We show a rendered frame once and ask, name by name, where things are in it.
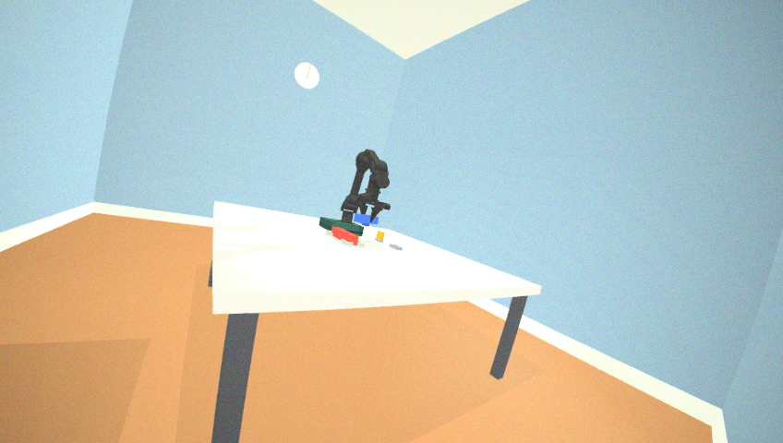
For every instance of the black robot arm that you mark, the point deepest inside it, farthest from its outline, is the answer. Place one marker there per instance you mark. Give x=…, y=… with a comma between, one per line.
x=365, y=160

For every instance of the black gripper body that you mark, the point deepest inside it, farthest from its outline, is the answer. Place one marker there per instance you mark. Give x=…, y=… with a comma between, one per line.
x=377, y=204

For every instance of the red bar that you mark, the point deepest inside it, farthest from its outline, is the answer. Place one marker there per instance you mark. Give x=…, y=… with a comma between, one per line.
x=340, y=233

